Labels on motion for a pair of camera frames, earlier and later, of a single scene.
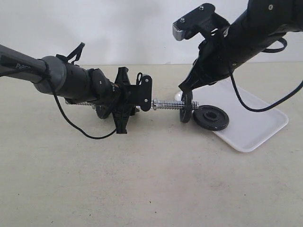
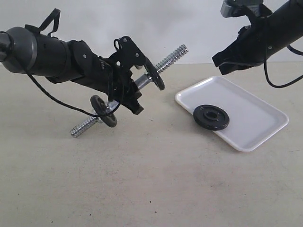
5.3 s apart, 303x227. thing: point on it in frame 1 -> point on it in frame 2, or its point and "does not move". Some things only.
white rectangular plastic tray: (246, 130) does not move
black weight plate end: (103, 111) -> (153, 72)
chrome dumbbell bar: (156, 103) -> (138, 82)
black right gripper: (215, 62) -> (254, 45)
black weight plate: (211, 117) does not move
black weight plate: (186, 106) -> (100, 107)
